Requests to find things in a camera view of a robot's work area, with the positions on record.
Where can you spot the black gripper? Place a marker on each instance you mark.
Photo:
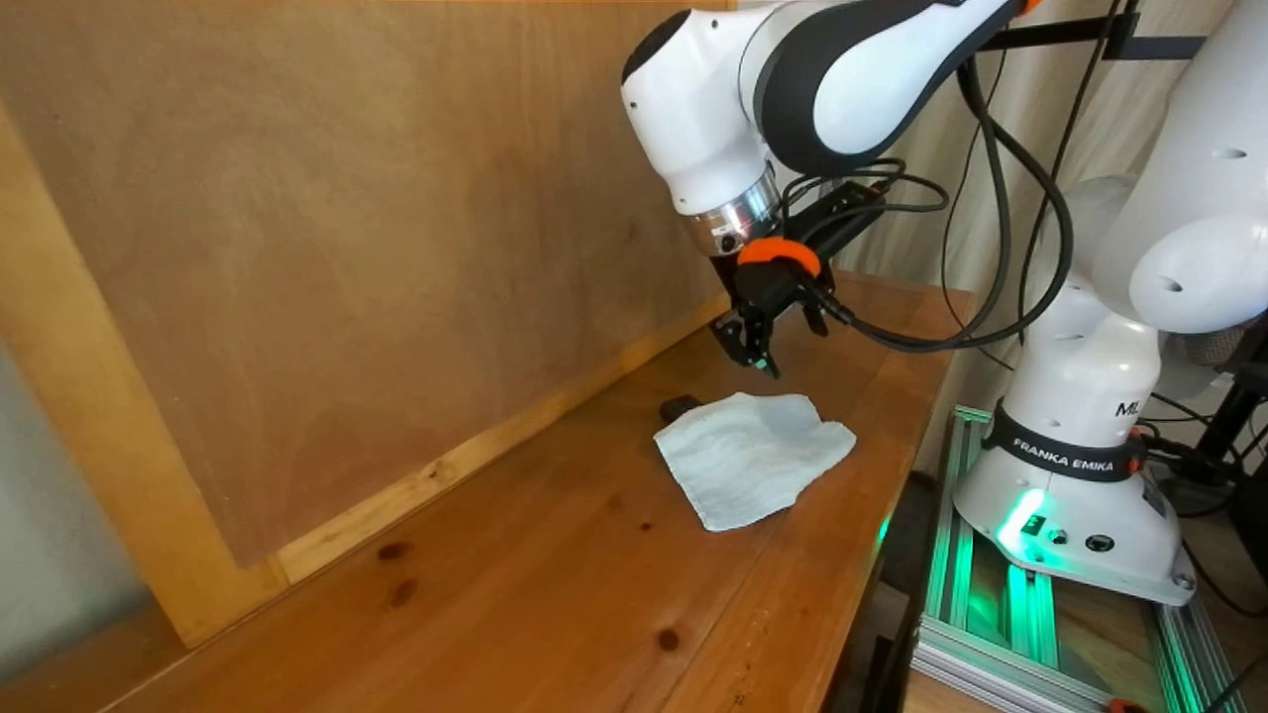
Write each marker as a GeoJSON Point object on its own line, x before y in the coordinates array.
{"type": "Point", "coordinates": [775, 299]}

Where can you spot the light grey towel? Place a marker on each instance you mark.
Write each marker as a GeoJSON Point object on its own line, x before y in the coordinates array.
{"type": "Point", "coordinates": [753, 459]}

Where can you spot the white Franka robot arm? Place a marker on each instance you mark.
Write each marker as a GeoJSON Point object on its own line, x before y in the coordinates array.
{"type": "Point", "coordinates": [846, 64]}

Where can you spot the large wooden backdrop board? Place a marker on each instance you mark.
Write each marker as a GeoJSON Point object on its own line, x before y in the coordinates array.
{"type": "Point", "coordinates": [329, 263]}

